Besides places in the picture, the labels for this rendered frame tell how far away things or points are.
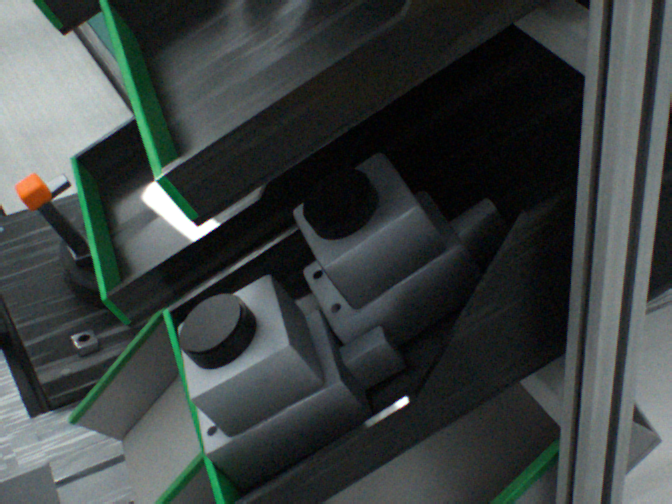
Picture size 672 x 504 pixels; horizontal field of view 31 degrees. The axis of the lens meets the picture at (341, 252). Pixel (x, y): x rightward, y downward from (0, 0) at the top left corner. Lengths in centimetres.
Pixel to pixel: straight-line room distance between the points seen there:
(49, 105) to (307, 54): 93
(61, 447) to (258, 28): 49
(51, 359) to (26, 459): 9
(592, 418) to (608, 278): 7
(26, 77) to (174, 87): 96
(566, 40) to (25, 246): 71
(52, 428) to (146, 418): 10
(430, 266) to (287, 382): 8
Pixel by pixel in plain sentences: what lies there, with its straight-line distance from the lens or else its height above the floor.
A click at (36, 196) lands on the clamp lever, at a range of 93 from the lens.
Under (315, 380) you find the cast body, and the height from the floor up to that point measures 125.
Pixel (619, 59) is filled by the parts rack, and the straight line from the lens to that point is 37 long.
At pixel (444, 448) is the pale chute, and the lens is 62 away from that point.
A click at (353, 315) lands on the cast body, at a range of 50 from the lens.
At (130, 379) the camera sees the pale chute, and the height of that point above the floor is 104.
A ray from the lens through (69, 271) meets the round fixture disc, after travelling 98.
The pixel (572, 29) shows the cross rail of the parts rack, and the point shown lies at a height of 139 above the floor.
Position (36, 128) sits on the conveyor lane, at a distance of 131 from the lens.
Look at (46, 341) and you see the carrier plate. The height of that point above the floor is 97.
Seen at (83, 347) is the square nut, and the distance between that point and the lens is 92.
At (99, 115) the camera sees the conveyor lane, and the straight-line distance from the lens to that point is 131.
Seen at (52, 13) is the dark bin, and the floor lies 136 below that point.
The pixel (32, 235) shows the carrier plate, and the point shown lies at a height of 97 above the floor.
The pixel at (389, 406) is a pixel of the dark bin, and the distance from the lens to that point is 50.
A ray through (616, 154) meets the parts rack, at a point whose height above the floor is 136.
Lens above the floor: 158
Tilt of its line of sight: 38 degrees down
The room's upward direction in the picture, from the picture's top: 5 degrees counter-clockwise
